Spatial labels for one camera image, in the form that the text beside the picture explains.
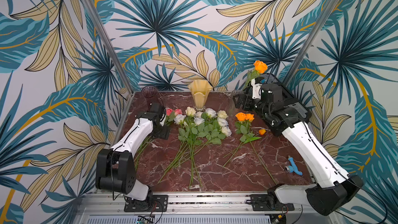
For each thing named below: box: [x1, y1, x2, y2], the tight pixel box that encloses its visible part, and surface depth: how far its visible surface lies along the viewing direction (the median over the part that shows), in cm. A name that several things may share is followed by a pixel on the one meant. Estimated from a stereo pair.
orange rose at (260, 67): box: [243, 60, 268, 90], surface depth 86 cm
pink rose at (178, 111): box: [174, 108, 183, 117], surface depth 105 cm
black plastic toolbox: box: [250, 73, 312, 137], surface depth 53 cm
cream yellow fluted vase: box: [187, 79, 213, 112], surface depth 99 cm
